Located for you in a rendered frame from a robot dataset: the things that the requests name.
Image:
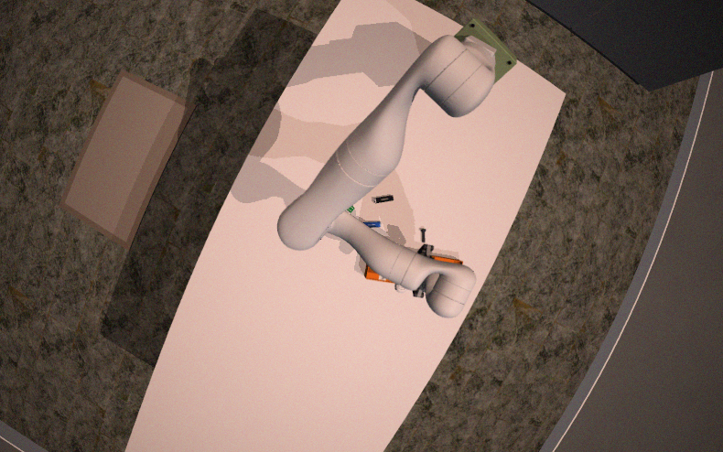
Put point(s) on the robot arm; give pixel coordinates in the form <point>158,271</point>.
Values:
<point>455,81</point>

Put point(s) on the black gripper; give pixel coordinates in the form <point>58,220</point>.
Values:
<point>426,248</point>

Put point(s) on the orange rack of three bins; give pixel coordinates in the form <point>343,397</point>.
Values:
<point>371,275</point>

